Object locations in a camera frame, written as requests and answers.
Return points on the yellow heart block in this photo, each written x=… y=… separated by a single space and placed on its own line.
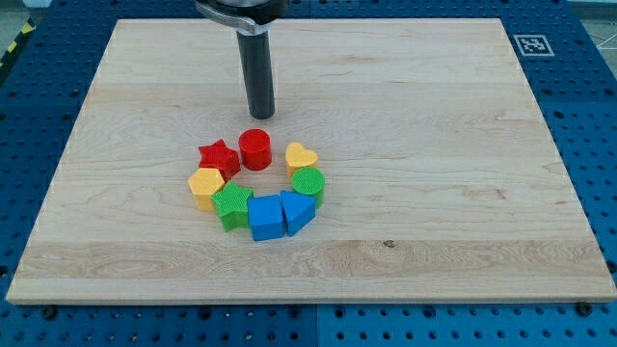
x=298 y=157

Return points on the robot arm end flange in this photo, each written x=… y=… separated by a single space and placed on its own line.
x=247 y=17

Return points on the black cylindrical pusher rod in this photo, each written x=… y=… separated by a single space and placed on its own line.
x=257 y=72

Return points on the blue cube block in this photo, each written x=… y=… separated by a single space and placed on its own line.
x=266 y=218

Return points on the white fiducial marker tag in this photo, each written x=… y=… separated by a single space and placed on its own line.
x=532 y=45

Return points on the red star block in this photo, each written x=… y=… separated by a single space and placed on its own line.
x=221 y=157

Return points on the blue triangle block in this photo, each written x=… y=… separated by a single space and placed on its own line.
x=298 y=210

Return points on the green star block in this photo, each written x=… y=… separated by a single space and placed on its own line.
x=231 y=206

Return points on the red cylinder block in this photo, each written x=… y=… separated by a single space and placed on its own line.
x=255 y=148

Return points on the wooden board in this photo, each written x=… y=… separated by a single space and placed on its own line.
x=443 y=183

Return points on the green cylinder block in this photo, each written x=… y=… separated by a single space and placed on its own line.
x=310 y=182

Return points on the yellow hexagon block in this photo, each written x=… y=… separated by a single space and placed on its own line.
x=203 y=184

